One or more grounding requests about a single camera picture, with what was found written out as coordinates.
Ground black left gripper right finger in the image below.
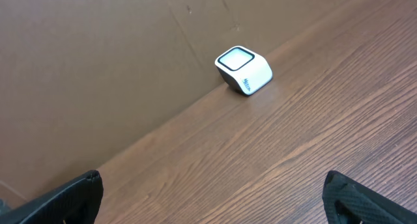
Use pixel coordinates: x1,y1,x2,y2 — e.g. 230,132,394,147
322,171,416,224

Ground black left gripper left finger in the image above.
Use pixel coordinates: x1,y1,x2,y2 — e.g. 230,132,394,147
1,170,104,224

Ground white barcode scanner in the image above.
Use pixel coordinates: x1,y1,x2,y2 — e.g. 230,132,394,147
214,46,273,96

